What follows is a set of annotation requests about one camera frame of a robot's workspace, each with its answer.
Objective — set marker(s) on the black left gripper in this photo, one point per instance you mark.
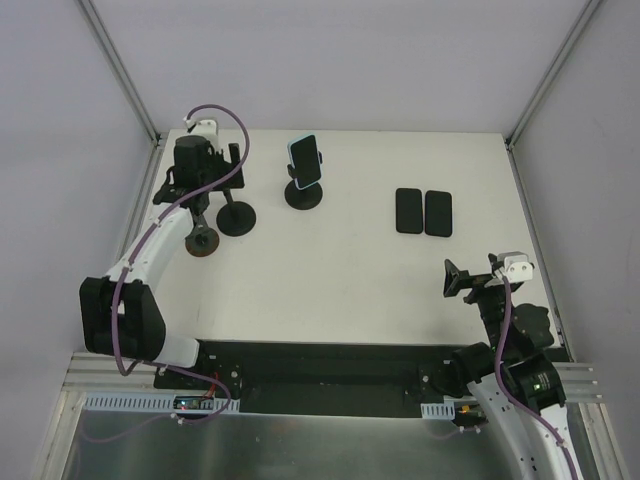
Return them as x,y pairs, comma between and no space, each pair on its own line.
220,170

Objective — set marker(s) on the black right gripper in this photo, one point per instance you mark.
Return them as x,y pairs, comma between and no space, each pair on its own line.
478,280

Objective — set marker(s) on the black round-base phone stand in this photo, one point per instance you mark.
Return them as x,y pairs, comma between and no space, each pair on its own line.
235,218
302,199

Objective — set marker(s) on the black phone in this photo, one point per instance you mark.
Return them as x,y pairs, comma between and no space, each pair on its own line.
438,215
409,211

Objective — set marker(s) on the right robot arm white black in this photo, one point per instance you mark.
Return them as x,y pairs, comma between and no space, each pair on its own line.
510,377

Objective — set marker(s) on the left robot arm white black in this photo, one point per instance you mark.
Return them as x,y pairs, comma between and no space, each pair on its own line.
120,315

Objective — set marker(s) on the phone in light blue case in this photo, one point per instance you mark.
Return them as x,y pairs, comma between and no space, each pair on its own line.
305,161

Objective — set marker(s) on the small metal folding phone stand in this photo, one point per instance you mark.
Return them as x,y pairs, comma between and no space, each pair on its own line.
202,240

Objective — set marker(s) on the aluminium profile beam right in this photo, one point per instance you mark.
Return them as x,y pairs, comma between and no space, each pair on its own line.
580,383

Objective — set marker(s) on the aluminium profile beam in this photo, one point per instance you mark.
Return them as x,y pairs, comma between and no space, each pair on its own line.
580,383
93,372

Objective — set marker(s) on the aluminium profile beam left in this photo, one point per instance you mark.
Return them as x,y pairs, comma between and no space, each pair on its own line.
93,372

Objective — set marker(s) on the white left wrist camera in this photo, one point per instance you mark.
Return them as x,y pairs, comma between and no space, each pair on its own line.
207,128

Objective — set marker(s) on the white slotted cable duct right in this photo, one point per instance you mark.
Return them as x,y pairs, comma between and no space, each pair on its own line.
449,409

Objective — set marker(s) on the white slotted cable duct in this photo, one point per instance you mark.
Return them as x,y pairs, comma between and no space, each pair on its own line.
449,409
159,403

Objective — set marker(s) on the aluminium frame rail left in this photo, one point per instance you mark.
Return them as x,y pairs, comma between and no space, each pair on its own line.
108,48

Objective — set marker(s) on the aluminium frame rail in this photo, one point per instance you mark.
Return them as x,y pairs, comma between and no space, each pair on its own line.
108,48
578,28

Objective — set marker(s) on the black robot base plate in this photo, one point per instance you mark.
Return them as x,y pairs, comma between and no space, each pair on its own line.
380,381

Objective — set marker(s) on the white slotted cable duct left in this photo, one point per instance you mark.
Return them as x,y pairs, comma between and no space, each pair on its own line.
159,403

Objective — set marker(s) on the aluminium frame rail right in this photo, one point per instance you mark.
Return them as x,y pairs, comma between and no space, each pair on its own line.
578,28

